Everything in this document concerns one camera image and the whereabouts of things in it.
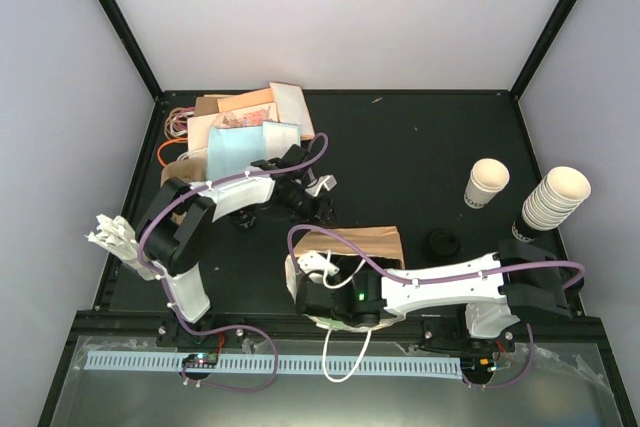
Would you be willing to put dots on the brown white flat paper bag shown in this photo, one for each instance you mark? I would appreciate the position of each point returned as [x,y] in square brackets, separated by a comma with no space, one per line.
[292,107]

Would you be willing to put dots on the bundle of bag handles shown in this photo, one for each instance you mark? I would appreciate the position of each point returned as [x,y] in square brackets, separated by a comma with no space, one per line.
[175,130]

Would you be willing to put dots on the stack of black lids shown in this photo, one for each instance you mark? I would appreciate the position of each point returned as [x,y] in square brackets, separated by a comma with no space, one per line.
[441,245]

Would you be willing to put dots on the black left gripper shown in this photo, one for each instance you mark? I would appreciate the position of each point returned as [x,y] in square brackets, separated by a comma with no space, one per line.
[321,211]

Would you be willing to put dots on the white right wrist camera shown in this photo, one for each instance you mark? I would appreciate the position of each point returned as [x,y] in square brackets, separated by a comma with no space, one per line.
[316,266]

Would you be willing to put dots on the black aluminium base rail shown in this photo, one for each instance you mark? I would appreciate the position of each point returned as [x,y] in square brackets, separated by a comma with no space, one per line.
[436,328]

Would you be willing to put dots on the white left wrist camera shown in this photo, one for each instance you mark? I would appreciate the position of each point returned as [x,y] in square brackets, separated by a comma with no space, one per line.
[321,184]

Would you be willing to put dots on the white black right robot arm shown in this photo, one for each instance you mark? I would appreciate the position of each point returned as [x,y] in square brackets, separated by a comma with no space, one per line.
[517,283]

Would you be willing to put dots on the short white cup stack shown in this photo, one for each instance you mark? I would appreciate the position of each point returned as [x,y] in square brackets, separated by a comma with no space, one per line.
[488,177]

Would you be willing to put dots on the remaining black paper cup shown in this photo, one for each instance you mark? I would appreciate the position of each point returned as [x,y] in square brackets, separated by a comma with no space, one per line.
[243,220]

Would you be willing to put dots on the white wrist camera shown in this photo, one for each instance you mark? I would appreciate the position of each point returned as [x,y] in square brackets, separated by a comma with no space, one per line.
[316,266]
[321,184]

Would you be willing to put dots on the brown paper takeout bag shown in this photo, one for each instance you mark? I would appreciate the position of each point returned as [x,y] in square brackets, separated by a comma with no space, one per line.
[370,242]

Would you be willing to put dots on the black enclosure frame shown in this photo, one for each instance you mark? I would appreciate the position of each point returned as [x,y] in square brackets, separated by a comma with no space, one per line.
[161,99]

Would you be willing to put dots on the tall white cup stack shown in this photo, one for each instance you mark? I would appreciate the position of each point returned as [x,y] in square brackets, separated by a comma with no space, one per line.
[562,190]

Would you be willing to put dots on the light blue cable duct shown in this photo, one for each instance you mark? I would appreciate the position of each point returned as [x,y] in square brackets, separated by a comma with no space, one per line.
[335,366]

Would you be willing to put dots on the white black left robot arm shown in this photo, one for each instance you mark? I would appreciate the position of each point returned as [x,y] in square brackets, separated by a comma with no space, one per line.
[171,237]

